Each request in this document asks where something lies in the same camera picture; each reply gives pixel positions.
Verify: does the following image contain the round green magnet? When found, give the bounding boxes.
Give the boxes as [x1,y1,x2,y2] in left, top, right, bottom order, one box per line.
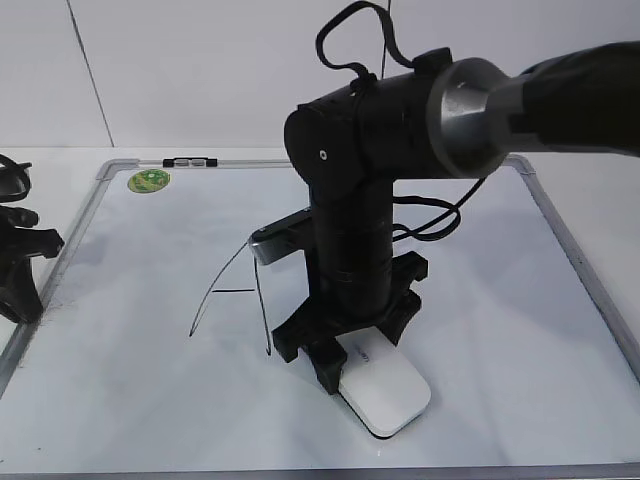
[127,169,171,194]

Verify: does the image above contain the black marker clip on frame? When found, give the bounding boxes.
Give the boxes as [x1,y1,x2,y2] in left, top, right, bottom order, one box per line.
[162,157,218,169]

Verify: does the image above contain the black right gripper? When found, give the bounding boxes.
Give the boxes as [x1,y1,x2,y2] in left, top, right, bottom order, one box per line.
[273,252,429,395]

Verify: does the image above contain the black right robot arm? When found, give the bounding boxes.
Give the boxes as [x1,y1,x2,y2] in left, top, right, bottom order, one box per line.
[272,41,639,393]

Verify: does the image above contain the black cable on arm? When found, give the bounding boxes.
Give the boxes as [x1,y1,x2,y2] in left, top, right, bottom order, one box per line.
[315,0,489,242]

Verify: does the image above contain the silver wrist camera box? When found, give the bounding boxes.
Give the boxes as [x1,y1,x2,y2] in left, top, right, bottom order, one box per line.
[248,207,315,266]

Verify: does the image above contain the white board eraser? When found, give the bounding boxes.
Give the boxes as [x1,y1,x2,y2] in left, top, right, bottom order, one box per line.
[338,328,432,439]

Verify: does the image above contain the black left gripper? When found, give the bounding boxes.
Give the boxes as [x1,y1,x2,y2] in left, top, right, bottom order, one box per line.
[1,206,65,324]

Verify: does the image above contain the white board with grey frame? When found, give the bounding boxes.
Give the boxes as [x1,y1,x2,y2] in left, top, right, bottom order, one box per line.
[1,156,639,479]

